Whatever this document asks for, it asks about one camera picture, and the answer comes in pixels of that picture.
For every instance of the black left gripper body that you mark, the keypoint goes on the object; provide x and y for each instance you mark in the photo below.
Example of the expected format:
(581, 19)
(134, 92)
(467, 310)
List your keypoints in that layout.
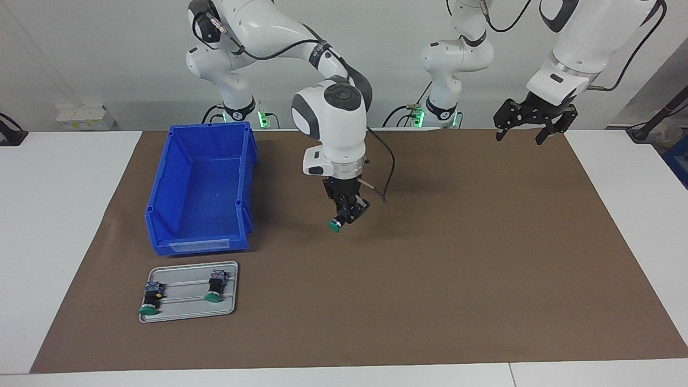
(543, 110)

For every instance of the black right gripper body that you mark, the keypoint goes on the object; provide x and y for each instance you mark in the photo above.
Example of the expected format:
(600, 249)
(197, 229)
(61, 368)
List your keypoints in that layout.
(344, 188)

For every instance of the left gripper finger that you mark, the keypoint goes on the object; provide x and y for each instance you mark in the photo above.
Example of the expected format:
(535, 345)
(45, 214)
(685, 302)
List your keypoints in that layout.
(561, 122)
(508, 115)

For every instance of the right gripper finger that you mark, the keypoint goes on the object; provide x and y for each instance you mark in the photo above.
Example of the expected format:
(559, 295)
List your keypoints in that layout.
(341, 207)
(359, 209)

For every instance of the green push button switch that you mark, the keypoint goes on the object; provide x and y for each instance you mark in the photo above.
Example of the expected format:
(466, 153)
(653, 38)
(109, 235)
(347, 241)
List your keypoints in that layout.
(216, 286)
(335, 227)

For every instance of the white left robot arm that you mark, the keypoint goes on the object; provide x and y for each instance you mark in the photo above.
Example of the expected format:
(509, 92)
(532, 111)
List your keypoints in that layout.
(457, 54)

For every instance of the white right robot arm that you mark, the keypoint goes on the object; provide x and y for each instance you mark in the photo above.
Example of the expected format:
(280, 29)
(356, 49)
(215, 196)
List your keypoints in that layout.
(333, 123)

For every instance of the green button with yellow dot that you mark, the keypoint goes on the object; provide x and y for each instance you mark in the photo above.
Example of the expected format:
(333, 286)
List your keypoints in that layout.
(151, 298)

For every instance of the black stand pole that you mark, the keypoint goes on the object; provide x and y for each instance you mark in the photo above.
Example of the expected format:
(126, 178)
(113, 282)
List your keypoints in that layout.
(642, 131)

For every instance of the green lit connector block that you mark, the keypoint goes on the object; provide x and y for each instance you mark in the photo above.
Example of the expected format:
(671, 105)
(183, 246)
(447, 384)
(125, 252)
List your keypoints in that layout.
(263, 118)
(418, 115)

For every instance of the brown table mat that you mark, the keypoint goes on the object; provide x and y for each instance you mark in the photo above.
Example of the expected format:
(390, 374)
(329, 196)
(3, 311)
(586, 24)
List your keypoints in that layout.
(376, 301)

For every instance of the blue crate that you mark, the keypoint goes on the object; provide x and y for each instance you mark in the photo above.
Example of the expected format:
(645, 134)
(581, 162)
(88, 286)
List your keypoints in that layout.
(678, 161)

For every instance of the blue plastic storage bin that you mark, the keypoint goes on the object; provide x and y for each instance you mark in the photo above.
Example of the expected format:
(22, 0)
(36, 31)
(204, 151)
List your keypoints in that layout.
(199, 183)

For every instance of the grey metal tray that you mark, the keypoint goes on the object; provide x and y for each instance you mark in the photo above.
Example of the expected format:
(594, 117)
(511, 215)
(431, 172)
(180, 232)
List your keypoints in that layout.
(188, 310)

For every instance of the white cardboard box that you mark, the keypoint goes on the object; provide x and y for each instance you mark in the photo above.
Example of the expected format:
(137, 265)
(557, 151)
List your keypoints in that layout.
(80, 117)

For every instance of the black clamp mount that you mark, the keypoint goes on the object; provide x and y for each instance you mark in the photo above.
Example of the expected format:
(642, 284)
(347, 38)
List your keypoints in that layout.
(11, 137)

